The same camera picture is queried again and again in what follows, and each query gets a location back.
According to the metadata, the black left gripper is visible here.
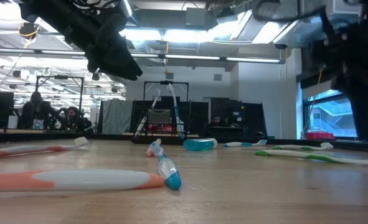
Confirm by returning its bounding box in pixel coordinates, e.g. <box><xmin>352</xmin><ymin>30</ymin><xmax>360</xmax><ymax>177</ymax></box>
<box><xmin>86</xmin><ymin>14</ymin><xmax>143</xmax><ymax>82</ymax></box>

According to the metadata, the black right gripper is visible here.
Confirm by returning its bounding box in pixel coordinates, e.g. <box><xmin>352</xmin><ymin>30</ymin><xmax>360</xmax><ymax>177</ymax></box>
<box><xmin>329</xmin><ymin>30</ymin><xmax>368</xmax><ymax>141</ymax></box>

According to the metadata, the green white toothbrush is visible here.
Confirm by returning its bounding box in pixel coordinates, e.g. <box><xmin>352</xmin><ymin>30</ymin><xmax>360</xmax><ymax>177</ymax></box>
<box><xmin>255</xmin><ymin>149</ymin><xmax>368</xmax><ymax>166</ymax></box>
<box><xmin>272</xmin><ymin>142</ymin><xmax>334</xmax><ymax>151</ymax></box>

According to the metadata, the orange white toothbrush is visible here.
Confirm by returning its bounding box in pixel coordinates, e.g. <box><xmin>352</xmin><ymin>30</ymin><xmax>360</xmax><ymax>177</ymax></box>
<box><xmin>0</xmin><ymin>169</ymin><xmax>166</xmax><ymax>194</ymax></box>
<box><xmin>145</xmin><ymin>138</ymin><xmax>162</xmax><ymax>157</ymax></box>
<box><xmin>0</xmin><ymin>136</ymin><xmax>90</xmax><ymax>160</ymax></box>

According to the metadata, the teal mouthwash bottle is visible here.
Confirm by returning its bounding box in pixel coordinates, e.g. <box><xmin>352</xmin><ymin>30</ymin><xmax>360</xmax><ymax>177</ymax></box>
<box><xmin>182</xmin><ymin>138</ymin><xmax>219</xmax><ymax>152</ymax></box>

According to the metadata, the blue clear-handled toothbrush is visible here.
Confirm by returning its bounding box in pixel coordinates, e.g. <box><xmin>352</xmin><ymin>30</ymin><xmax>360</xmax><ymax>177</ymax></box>
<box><xmin>149</xmin><ymin>142</ymin><xmax>182</xmax><ymax>190</ymax></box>

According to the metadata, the gray fabric curtain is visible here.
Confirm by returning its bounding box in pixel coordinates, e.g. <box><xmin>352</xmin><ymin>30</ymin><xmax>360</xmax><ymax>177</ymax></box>
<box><xmin>100</xmin><ymin>98</ymin><xmax>134</xmax><ymax>135</ymax></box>

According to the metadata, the red box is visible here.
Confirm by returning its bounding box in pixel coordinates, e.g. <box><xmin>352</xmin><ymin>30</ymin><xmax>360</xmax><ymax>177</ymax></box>
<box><xmin>306</xmin><ymin>131</ymin><xmax>336</xmax><ymax>141</ymax></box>

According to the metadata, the clear plastic cup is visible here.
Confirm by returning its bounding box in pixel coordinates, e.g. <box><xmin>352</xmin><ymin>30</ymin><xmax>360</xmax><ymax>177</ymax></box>
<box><xmin>147</xmin><ymin>108</ymin><xmax>171</xmax><ymax>124</ymax></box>

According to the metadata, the person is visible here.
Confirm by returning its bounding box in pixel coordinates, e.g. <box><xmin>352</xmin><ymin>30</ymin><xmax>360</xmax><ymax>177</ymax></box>
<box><xmin>64</xmin><ymin>106</ymin><xmax>94</xmax><ymax>133</ymax></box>
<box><xmin>20</xmin><ymin>91</ymin><xmax>52</xmax><ymax>130</ymax></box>
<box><xmin>210</xmin><ymin>115</ymin><xmax>225</xmax><ymax>127</ymax></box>

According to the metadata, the ceiling light panel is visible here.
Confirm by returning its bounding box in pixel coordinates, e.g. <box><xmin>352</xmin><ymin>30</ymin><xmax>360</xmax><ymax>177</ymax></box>
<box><xmin>121</xmin><ymin>27</ymin><xmax>222</xmax><ymax>44</ymax></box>

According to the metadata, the red object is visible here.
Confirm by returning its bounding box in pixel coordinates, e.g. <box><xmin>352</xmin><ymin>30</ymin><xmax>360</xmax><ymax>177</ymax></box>
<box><xmin>148</xmin><ymin>124</ymin><xmax>175</xmax><ymax>133</ymax></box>

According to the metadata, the white ceiling unit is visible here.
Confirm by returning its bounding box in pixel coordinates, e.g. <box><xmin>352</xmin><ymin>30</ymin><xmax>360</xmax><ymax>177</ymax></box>
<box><xmin>331</xmin><ymin>0</ymin><xmax>361</xmax><ymax>16</ymax></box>

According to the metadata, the silver ventilation duct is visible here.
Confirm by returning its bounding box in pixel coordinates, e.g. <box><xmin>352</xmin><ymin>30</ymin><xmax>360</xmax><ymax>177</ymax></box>
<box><xmin>116</xmin><ymin>0</ymin><xmax>135</xmax><ymax>18</ymax></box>

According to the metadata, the black wire caddy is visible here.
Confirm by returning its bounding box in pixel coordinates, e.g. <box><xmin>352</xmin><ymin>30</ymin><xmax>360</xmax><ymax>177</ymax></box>
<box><xmin>130</xmin><ymin>100</ymin><xmax>191</xmax><ymax>146</ymax></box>

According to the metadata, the black table frame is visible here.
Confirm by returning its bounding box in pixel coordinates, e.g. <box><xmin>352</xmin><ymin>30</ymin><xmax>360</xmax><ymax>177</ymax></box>
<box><xmin>0</xmin><ymin>130</ymin><xmax>368</xmax><ymax>153</ymax></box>

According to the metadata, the black reel yellow cable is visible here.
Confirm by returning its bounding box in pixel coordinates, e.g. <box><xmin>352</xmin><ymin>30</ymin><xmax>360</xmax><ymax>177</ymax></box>
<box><xmin>18</xmin><ymin>22</ymin><xmax>41</xmax><ymax>40</ymax></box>

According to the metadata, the black partition wall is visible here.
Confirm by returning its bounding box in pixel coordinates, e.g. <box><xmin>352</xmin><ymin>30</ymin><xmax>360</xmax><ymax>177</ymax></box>
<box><xmin>130</xmin><ymin>98</ymin><xmax>268</xmax><ymax>139</ymax></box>

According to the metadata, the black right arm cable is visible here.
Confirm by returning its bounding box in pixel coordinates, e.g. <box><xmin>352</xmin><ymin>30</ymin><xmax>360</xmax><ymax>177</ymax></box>
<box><xmin>251</xmin><ymin>0</ymin><xmax>329</xmax><ymax>23</ymax></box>

